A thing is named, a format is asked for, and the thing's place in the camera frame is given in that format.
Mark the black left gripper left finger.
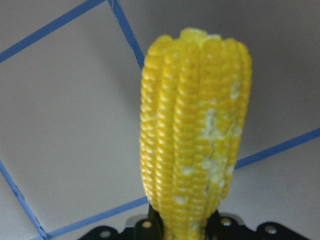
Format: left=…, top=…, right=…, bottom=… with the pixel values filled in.
left=147, top=204, right=164, bottom=240

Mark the yellow corn cob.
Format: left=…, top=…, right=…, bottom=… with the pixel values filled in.
left=139, top=28, right=253, bottom=240

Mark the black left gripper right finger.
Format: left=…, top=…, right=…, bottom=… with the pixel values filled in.
left=205, top=210, right=220, bottom=240

